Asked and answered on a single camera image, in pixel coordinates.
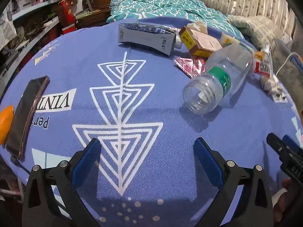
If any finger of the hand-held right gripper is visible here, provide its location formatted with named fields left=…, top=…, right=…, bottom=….
left=267, top=133, right=288, bottom=158
left=282, top=135, right=303, bottom=154

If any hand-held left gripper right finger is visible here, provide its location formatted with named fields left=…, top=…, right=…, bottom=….
left=193, top=137, right=275, bottom=227

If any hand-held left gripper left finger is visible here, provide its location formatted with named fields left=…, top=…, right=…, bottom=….
left=22, top=138, right=102, bottom=227

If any grey and blue patterned carton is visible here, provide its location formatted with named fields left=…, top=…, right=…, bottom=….
left=118, top=23, right=177, bottom=56

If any person's right hand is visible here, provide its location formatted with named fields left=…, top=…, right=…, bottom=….
left=272, top=178, right=303, bottom=223

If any blue printed bedsheet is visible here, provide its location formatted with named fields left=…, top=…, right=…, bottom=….
left=0, top=16, right=303, bottom=227

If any crumpled white tissue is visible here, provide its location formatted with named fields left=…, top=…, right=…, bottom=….
left=259, top=74, right=283, bottom=95

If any dark smartphone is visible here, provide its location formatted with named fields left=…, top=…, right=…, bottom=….
left=5, top=76, right=51, bottom=160

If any clear snack wrapper red label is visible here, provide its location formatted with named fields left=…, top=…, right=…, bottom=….
left=253, top=44, right=273, bottom=78

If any clear plastic bottle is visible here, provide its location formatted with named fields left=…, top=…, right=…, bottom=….
left=183, top=44, right=254, bottom=115

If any orange round object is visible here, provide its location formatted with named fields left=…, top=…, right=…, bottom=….
left=0, top=106, right=14, bottom=145

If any pink foil wrapper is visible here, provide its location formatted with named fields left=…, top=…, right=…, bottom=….
left=174, top=57, right=207, bottom=78

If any white and yellow packet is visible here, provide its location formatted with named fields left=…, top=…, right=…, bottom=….
left=220, top=33, right=254, bottom=52

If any grey knitted blanket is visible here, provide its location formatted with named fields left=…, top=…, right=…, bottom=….
left=228, top=15, right=276, bottom=51

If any brown and pink small carton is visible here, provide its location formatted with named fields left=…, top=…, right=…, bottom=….
left=179, top=26, right=223, bottom=58

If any grey storage shelf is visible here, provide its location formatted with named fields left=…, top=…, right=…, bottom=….
left=0, top=0, right=62, bottom=81

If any crumpled white plastic piece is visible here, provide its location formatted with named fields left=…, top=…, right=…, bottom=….
left=187, top=21, right=209, bottom=33

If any red gift box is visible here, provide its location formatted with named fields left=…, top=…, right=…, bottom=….
left=59, top=0, right=77, bottom=35

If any teal patterned quilt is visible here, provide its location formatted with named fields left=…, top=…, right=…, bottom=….
left=106, top=0, right=247, bottom=40

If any black charging cable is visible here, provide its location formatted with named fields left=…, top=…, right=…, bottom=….
left=11, top=155, right=31, bottom=173

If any white cable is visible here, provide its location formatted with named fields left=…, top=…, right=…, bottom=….
left=275, top=51, right=303, bottom=76

